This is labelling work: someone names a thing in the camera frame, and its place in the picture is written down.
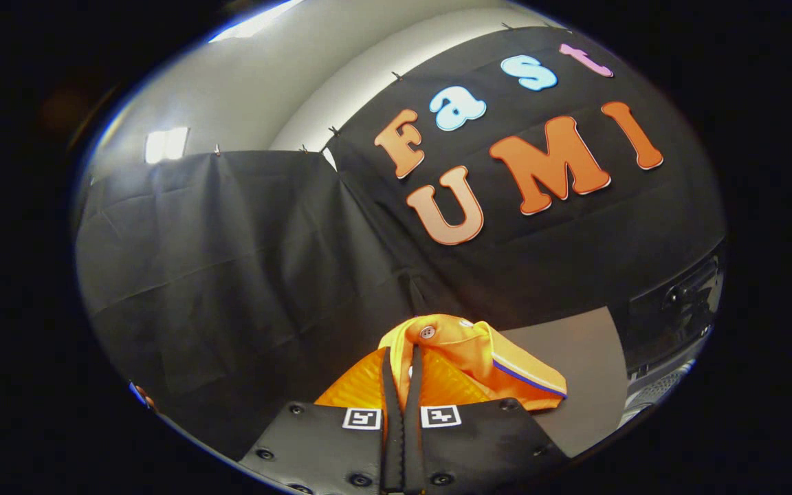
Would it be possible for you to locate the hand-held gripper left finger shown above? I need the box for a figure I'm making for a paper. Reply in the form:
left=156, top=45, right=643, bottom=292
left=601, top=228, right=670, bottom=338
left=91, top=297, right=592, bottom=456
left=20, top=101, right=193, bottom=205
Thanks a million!
left=238, top=347, right=405, bottom=495

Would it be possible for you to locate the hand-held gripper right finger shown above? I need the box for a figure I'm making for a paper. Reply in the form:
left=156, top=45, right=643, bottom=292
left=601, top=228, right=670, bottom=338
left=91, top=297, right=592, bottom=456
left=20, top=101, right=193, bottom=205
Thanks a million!
left=404, top=346, right=570, bottom=494

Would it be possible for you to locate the orange polo shirt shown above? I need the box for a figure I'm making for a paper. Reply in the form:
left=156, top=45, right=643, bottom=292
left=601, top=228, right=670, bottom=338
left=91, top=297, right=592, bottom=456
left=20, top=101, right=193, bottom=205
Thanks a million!
left=377, top=314, right=569, bottom=413

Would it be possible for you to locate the grey top-load washing machine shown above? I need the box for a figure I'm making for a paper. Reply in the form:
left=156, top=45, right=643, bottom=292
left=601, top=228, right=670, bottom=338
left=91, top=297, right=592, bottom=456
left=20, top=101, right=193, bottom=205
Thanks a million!
left=619, top=237, right=727, bottom=427

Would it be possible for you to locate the dark washing machine lid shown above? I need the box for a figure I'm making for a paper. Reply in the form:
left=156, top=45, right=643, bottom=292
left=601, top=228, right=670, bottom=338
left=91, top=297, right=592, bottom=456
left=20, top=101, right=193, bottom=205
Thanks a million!
left=626, top=251, right=724, bottom=372

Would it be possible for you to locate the grey side cabinet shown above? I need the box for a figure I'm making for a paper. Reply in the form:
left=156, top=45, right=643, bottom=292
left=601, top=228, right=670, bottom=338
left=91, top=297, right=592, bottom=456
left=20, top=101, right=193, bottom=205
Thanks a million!
left=499, top=306, right=630, bottom=458

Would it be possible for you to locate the black backdrop cloth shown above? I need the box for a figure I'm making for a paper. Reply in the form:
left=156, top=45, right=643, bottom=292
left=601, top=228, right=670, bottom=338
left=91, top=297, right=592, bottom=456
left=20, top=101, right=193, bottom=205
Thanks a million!
left=73, top=26, right=727, bottom=461

